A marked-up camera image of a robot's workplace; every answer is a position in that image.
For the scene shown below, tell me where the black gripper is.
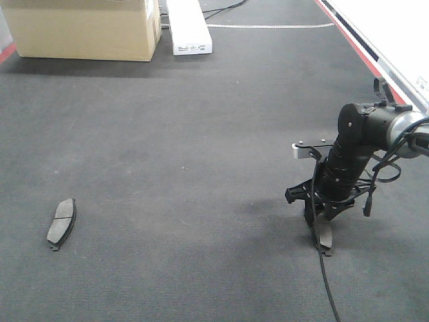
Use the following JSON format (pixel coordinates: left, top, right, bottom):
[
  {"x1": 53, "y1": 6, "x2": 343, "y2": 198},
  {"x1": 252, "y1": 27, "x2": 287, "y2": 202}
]
[{"x1": 285, "y1": 160, "x2": 371, "y2": 235}]

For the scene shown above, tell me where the cardboard box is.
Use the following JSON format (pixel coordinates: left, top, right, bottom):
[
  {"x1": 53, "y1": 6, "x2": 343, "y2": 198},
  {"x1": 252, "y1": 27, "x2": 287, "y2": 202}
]
[{"x1": 1, "y1": 1, "x2": 162, "y2": 62}]

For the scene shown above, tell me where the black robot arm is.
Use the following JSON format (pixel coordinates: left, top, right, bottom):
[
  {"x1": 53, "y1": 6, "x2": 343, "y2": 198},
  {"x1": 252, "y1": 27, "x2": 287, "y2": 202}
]
[{"x1": 285, "y1": 77, "x2": 428, "y2": 226}]

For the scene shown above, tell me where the long white box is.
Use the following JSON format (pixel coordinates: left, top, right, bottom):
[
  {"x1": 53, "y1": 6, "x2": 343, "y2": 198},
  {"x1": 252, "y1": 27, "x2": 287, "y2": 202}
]
[{"x1": 166, "y1": 0, "x2": 213, "y2": 56}]

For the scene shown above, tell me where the grey brake pad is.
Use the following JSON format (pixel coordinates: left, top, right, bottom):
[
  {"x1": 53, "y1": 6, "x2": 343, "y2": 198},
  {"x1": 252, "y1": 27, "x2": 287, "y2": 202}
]
[
  {"x1": 316, "y1": 221, "x2": 333, "y2": 257},
  {"x1": 46, "y1": 198, "x2": 76, "y2": 251}
]

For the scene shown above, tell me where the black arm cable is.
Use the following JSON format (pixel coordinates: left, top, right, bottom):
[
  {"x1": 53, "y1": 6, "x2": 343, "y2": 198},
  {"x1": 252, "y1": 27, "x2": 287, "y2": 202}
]
[{"x1": 306, "y1": 147, "x2": 341, "y2": 322}]

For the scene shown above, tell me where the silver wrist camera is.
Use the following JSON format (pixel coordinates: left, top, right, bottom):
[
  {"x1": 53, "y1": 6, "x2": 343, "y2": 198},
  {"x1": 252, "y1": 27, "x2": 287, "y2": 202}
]
[{"x1": 292, "y1": 139, "x2": 334, "y2": 160}]

